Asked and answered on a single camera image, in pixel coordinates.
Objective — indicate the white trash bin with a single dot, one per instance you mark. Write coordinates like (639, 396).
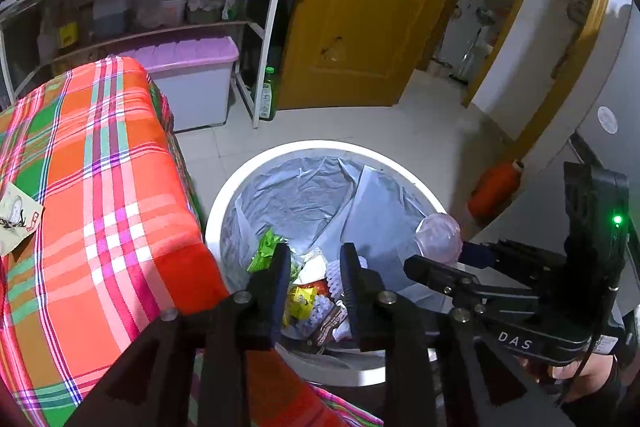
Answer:
(220, 217)

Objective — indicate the orange cylinder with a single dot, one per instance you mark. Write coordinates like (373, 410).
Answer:
(495, 192)

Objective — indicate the yellow snack wrapper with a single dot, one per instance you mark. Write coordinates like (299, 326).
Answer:
(300, 302)

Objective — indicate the brown candy wrapper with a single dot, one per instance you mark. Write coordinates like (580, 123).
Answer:
(332, 322)

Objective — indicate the green plastic bottle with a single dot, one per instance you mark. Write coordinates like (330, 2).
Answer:
(266, 99)

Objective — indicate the purple lid storage box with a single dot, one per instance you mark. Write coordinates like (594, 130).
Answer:
(195, 77)

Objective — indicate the person's right forearm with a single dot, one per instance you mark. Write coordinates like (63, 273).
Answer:
(607, 392)

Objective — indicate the white paper scrap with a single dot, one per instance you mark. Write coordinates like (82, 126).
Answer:
(311, 267)

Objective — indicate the wooden door frame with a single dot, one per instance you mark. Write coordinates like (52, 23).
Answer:
(560, 67)

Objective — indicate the yellow wooden door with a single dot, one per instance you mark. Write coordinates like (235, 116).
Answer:
(365, 17)

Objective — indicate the grey plastic jug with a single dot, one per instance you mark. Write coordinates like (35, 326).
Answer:
(110, 14)

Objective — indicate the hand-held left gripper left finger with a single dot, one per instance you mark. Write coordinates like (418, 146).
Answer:
(284, 287)

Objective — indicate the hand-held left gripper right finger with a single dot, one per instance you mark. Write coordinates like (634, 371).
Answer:
(347, 292)

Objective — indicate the white printed snack wrapper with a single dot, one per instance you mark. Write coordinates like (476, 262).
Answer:
(17, 219)

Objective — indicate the plaid tablecloth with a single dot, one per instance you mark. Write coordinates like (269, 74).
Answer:
(100, 187)

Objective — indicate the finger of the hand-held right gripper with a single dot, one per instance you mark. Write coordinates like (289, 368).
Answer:
(440, 279)
(472, 253)

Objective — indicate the green snack wrapper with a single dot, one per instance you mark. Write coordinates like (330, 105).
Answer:
(265, 252)

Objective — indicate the yellow label bottle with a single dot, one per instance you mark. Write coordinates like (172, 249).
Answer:
(68, 36)

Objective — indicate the person's right hand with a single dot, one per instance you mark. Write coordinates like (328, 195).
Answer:
(575, 372)

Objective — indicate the grey bin liner bag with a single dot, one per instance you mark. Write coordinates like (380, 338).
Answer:
(310, 197)

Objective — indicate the white foam fruit net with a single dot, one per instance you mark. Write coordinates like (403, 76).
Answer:
(320, 312)
(334, 279)

